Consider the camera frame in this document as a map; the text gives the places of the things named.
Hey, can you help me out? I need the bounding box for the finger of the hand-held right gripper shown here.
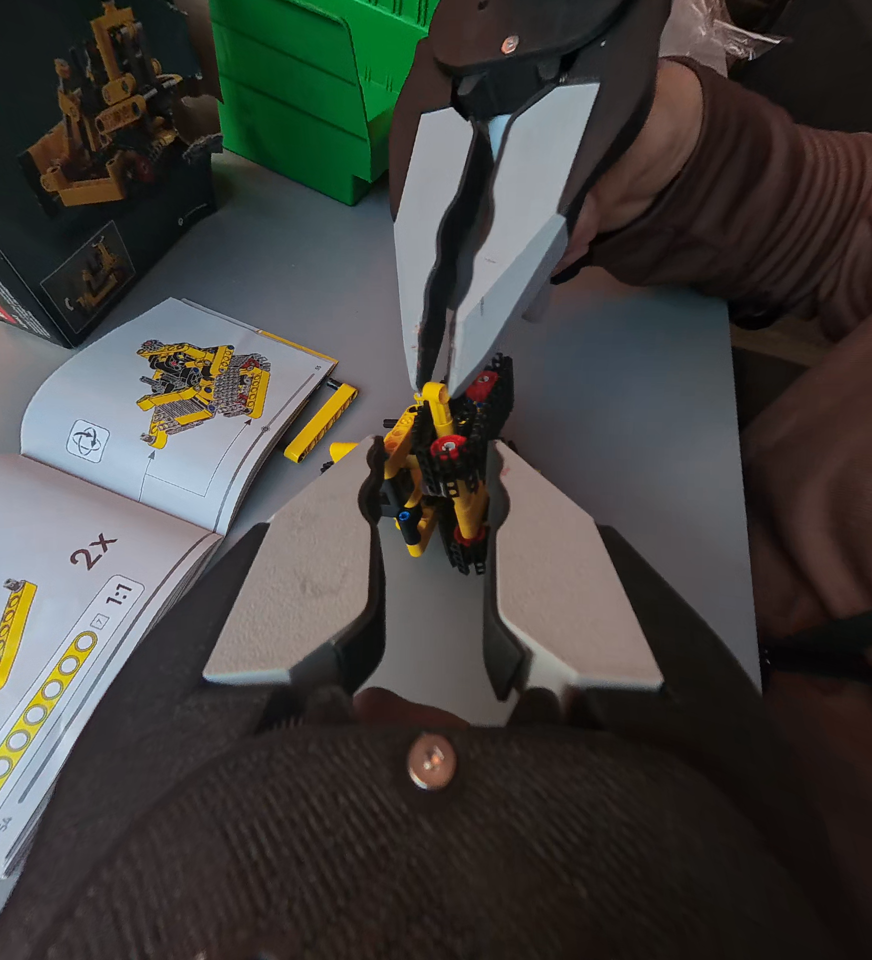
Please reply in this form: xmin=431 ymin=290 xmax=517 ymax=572
xmin=393 ymin=108 xmax=482 ymax=388
xmin=445 ymin=81 xmax=602 ymax=385

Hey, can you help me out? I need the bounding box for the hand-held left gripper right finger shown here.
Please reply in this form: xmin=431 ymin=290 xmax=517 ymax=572
xmin=483 ymin=441 xmax=666 ymax=704

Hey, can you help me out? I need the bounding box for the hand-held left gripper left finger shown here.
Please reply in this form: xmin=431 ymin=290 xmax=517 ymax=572
xmin=202 ymin=435 xmax=388 ymax=696

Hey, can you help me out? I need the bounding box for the yellow black lego bulldozer model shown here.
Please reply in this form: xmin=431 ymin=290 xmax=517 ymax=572
xmin=321 ymin=352 xmax=516 ymax=576

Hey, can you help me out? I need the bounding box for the yellow lego beam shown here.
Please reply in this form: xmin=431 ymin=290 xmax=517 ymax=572
xmin=283 ymin=379 xmax=361 ymax=462

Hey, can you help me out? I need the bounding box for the person's right forearm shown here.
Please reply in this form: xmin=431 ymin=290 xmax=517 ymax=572
xmin=593 ymin=52 xmax=872 ymax=342

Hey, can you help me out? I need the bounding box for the lego instruction booklet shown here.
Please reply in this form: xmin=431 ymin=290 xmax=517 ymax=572
xmin=0 ymin=297 xmax=340 ymax=880

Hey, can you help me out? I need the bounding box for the dark lego set box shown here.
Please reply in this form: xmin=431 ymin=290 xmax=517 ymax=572
xmin=0 ymin=0 xmax=225 ymax=350

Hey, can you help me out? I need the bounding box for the person's right hand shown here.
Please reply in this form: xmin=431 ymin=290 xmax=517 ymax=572
xmin=556 ymin=58 xmax=709 ymax=275

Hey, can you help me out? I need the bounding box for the green storage bin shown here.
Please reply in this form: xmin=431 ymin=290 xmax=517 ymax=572
xmin=209 ymin=0 xmax=441 ymax=207

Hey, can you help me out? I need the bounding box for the clear plastic bag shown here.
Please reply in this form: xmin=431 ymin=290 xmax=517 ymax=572
xmin=661 ymin=0 xmax=790 ymax=61

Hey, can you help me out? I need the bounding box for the person's brown shirt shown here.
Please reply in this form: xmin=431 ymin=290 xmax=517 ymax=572
xmin=732 ymin=330 xmax=872 ymax=960

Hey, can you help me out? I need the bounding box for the black lanyard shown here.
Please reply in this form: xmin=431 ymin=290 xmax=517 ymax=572
xmin=762 ymin=600 xmax=872 ymax=680

